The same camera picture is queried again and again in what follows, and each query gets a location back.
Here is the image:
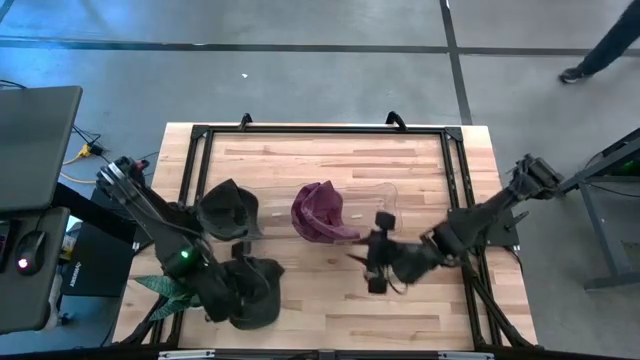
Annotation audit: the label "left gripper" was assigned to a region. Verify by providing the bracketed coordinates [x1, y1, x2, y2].
[197, 241, 274, 324]

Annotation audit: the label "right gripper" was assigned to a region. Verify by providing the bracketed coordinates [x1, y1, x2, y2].
[347, 210, 446, 296]

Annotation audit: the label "dark green baseball cap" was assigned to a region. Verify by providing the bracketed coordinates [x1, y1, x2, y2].
[196, 178, 265, 242]
[222, 256, 286, 331]

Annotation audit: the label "maroon baseball cap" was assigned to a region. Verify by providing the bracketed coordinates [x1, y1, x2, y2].
[304, 179, 362, 245]
[290, 185, 326, 241]

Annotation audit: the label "black computer box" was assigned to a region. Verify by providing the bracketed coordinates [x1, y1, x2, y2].
[59, 222, 137, 300]

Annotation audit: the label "black desk support beam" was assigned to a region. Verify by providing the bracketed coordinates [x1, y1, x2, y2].
[49, 182, 151, 246]

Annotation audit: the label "grey desk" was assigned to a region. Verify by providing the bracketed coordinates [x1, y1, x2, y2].
[0, 206, 71, 335]

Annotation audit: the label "black computer mouse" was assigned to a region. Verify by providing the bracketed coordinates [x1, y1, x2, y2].
[13, 230, 48, 277]

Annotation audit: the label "grey metal table stand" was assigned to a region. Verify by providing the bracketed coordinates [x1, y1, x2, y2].
[554, 127, 640, 291]

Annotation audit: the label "person's leg and shoe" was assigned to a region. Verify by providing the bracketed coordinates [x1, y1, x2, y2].
[558, 0, 640, 85]

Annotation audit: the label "black aluminium table frame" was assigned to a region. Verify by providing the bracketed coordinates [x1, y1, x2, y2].
[115, 110, 539, 354]

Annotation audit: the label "yellow extension cord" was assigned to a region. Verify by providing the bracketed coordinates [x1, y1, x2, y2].
[59, 142, 106, 185]

